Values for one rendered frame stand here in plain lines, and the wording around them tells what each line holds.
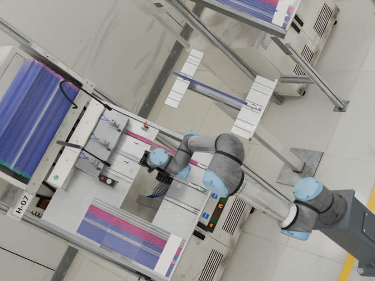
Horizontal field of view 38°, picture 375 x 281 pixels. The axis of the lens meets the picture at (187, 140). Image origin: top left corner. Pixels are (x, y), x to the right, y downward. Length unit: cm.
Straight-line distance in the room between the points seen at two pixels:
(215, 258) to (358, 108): 125
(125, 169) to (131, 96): 200
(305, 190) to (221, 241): 110
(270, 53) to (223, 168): 146
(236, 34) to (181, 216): 131
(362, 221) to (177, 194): 89
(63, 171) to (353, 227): 139
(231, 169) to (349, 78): 170
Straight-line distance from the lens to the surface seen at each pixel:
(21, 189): 269
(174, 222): 269
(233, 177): 208
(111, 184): 271
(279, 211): 221
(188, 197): 271
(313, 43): 373
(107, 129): 277
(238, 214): 333
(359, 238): 253
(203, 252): 320
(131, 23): 472
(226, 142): 210
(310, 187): 229
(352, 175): 320
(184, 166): 243
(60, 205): 279
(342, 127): 341
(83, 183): 278
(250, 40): 334
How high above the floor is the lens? 252
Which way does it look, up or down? 37 degrees down
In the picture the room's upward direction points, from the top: 53 degrees counter-clockwise
